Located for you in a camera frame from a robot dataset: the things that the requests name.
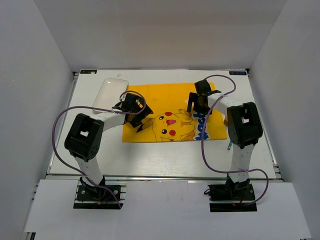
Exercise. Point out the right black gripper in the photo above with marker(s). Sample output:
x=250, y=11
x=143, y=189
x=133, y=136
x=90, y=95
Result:
x=193, y=98

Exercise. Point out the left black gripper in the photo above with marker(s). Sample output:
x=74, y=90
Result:
x=136, y=122

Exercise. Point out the yellow pikachu cloth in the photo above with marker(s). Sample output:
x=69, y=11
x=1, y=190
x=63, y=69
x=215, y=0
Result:
x=170, y=120

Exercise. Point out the white rectangular plate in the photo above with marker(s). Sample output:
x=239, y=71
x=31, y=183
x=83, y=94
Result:
x=109, y=93

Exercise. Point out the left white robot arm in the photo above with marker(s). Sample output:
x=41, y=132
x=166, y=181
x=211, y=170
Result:
x=84, y=137

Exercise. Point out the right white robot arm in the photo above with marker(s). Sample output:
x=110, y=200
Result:
x=243, y=125

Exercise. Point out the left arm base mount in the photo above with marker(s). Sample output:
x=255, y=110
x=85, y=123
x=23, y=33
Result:
x=94, y=198

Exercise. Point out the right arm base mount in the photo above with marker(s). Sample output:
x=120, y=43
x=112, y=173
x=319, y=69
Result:
x=231, y=197

